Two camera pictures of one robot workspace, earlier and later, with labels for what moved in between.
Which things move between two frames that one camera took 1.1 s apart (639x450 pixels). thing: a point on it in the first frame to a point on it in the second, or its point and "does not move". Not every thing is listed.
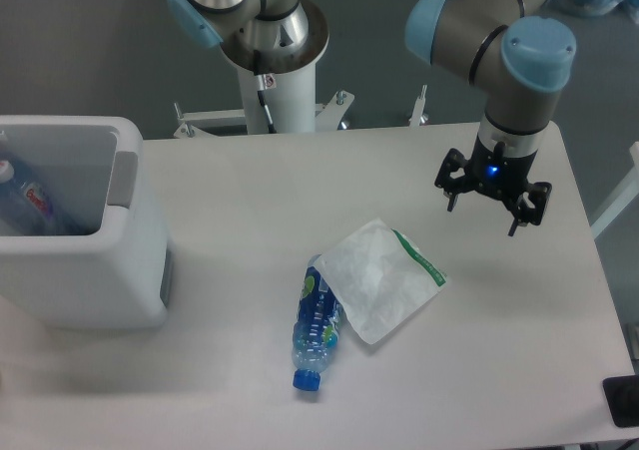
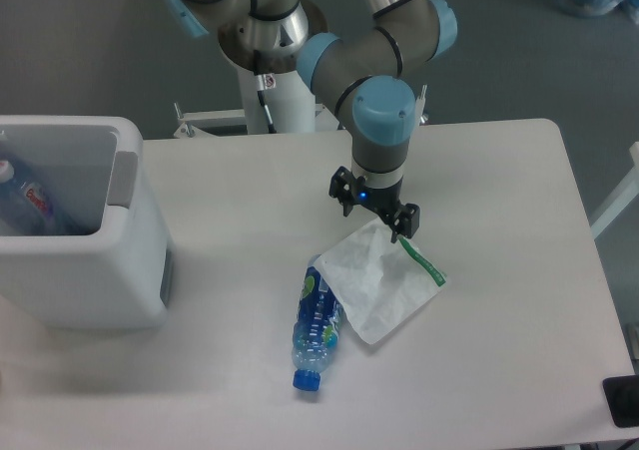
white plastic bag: (383, 278) does not move
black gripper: (497, 172) to (385, 203)
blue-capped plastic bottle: (317, 328) does not move
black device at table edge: (622, 395) does not move
